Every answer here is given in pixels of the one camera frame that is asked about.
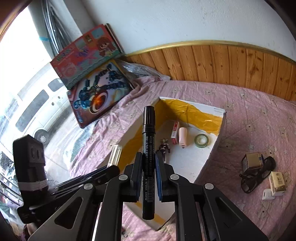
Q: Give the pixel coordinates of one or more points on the small white box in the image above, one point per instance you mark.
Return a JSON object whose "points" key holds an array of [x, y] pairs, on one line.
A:
{"points": [[175, 136]]}

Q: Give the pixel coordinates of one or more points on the small brown cardboard box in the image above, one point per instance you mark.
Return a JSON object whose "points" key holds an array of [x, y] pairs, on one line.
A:
{"points": [[252, 162]]}

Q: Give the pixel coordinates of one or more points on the green tape roll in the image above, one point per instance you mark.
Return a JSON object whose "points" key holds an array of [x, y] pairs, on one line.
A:
{"points": [[195, 141]]}

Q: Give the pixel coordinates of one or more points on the small cream box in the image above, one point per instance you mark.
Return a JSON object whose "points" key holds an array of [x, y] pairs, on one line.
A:
{"points": [[277, 184]]}

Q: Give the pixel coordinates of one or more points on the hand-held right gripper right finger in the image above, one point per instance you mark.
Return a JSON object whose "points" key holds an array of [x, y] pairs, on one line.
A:
{"points": [[159, 176]]}

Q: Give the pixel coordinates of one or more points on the clear plastic bag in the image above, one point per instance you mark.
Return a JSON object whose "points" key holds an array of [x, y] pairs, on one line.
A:
{"points": [[143, 70]]}

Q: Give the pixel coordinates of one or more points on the white charger adapter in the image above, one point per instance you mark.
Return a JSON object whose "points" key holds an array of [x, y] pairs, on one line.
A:
{"points": [[268, 195]]}

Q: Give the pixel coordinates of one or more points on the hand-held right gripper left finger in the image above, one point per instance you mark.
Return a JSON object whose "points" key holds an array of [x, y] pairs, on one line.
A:
{"points": [[138, 176]]}

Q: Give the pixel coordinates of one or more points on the robot picture toy box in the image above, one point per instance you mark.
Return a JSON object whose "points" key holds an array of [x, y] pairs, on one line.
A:
{"points": [[99, 97]]}

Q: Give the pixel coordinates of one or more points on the white van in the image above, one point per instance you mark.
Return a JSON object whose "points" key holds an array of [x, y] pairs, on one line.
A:
{"points": [[46, 111]]}

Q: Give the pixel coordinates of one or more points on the black marker pen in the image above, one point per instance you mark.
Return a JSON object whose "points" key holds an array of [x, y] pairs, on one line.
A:
{"points": [[148, 143]]}

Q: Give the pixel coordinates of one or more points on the purple toy figure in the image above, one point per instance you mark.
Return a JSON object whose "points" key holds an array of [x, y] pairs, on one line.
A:
{"points": [[164, 148]]}

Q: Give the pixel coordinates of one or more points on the pink bear print blanket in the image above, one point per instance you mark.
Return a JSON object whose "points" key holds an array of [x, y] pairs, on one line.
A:
{"points": [[254, 115]]}

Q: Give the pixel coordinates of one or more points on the cartoon girl toy box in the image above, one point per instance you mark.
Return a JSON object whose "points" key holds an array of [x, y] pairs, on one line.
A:
{"points": [[87, 55]]}

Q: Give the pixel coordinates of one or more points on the white cardboard box yellow tape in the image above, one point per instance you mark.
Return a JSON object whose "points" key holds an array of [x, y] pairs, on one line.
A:
{"points": [[192, 157]]}

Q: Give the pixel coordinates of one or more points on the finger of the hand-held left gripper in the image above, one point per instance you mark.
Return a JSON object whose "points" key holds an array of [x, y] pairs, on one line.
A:
{"points": [[87, 175], [101, 177]]}

